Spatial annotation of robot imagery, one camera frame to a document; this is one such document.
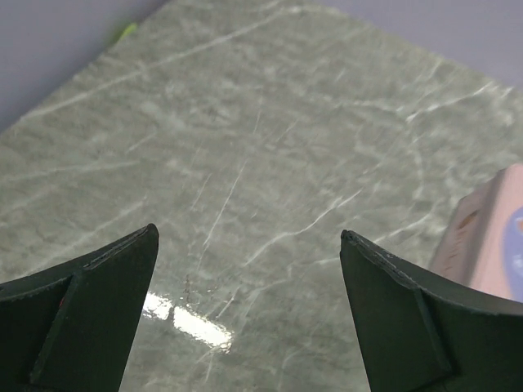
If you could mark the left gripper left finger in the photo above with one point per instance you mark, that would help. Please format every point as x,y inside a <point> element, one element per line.
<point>71,327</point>

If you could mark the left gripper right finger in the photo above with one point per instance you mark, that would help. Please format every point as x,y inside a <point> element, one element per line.
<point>418,331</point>

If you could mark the silver tin lid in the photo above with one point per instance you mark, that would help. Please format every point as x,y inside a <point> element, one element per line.
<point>489,234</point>

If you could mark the square cookie tin box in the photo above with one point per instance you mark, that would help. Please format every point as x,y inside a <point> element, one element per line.
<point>449,258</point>

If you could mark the green sticker on wall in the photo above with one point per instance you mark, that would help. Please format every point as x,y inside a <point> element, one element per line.
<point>123,32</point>

